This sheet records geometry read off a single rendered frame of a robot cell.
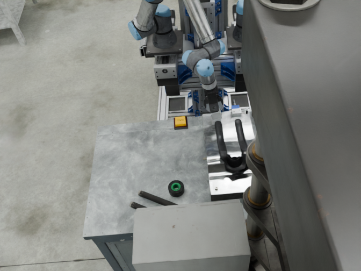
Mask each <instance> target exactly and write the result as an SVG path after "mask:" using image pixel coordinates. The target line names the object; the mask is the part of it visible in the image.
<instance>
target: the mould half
mask: <svg viewBox="0 0 361 271"><path fill-rule="evenodd" d="M247 111H248V110H247ZM241 112H242V117H232V112H231V111H230V112H221V114H222V118H220V119H213V118H212V115H211V113H209V114H203V115H202V121H203V132H204V142H205V151H206V158H207V169H208V179H209V184H210V193H211V201H220V200H227V199H239V198H243V193H244V191H245V189H246V188H248V187H249V186H250V185H251V176H252V171H251V170H250V169H249V168H248V169H247V170H245V171H243V172H240V173H230V172H228V171H226V170H225V164H224V162H223V161H222V160H221V159H220V157H219V156H220V154H219V149H218V143H217V139H216V131H215V122H216V121H221V123H222V129H223V136H224V140H225V145H226V149H227V154H229V155H230V156H231V157H234V156H235V157H238V156H241V153H242V152H241V149H240V146H239V142H238V139H237V134H236V128H235V122H234V121H235V120H236V119H240V120H241V121H242V126H243V130H244V136H245V139H246V143H247V145H249V144H250V143H251V142H252V141H254V140H255V137H254V133H253V129H252V124H251V120H250V115H249V111H248V114H246V110H241ZM215 187H218V190H215Z"/></svg>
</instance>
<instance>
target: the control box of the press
mask: <svg viewBox="0 0 361 271"><path fill-rule="evenodd" d="M250 256H251V252H250V246H249V240H248V234H247V228H246V222H245V218H244V212H243V206H242V203H240V200H239V199H236V200H228V201H217V202H205V203H192V204H180V205H168V206H156V207H149V208H137V209H136V212H135V213H134V230H133V255H132V265H133V266H134V268H135V270H136V271H248V270H249V263H250Z"/></svg>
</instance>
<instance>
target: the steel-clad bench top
mask: <svg viewBox="0 0 361 271"><path fill-rule="evenodd" d="M187 123H188V129H182V130H174V119H166V120H155V121H149V122H138V123H128V124H117V125H106V126H98V129H97V136H96V144H95V151H94V156H93V164H92V171H91V179H90V186H89V194H88V202H87V206H86V214H85V222H84V229H83V237H94V236H106V235H114V234H126V233H133V230H134V213H135V212H136V209H133V208H131V207H130V206H129V204H130V202H131V201H133V202H135V203H138V204H141V205H143V206H146V207H148V208H149V207H156V206H163V205H161V204H158V203H156V202H153V201H151V200H148V199H146V198H143V197H141V196H139V195H138V192H139V190H142V191H145V192H147V193H150V194H152V195H155V196H158V197H160V198H163V199H166V200H168V201H171V202H173V203H176V204H178V205H180V204H192V203H205V202H217V201H211V193H210V184H209V179H208V169H207V160H203V158H204V157H206V151H205V142H204V132H203V121H202V116H199V117H188V118H187ZM174 180H179V181H181V182H182V183H183V184H184V193H183V194H182V195H181V196H179V197H173V196H171V195H170V194H169V190H168V185H169V183H170V182H171V181H174ZM228 200H236V199H227V200H220V201H228ZM239 200H240V203H242V200H243V199H242V198H239Z"/></svg>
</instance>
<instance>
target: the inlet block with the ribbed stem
mask: <svg viewBox="0 0 361 271"><path fill-rule="evenodd" d="M233 104H234V105H232V117H242V112H241V108H240V107H239V105H236V104H235V100H233Z"/></svg>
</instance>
